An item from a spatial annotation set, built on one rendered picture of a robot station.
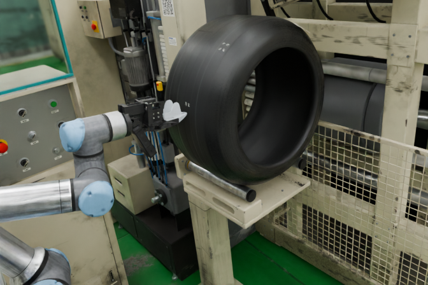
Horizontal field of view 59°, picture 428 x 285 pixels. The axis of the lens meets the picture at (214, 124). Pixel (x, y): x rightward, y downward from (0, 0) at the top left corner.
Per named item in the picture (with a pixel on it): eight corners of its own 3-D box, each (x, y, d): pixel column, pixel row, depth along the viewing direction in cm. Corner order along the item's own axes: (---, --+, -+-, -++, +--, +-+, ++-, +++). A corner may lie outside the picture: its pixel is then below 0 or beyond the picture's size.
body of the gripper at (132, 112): (166, 100, 104) (127, 109, 96) (167, 130, 107) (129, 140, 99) (151, 95, 109) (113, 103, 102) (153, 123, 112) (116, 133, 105)
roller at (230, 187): (186, 170, 154) (185, 161, 152) (195, 166, 156) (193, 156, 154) (248, 205, 128) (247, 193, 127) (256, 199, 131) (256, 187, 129)
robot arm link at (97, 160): (78, 203, 93) (73, 163, 89) (75, 182, 102) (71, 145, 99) (111, 198, 96) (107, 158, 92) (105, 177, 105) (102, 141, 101)
